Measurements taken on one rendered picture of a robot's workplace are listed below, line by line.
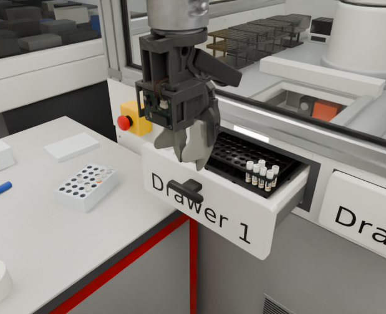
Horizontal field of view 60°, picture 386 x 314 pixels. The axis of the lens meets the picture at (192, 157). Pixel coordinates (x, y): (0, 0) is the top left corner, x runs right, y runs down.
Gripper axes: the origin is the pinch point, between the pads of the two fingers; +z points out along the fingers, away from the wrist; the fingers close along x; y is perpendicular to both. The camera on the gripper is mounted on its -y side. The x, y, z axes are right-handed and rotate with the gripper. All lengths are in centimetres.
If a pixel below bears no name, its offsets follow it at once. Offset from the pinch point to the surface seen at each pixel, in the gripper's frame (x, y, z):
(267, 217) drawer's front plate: 13.8, -1.1, 5.5
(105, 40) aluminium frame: -45.5, -17.7, -7.9
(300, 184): 12.4, -15.4, 8.2
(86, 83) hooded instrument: -80, -30, 15
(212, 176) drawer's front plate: 2.6, -1.9, 3.7
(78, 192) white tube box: -27.3, 7.5, 17.1
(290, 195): 12.4, -11.7, 8.7
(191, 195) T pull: 1.8, 2.5, 5.4
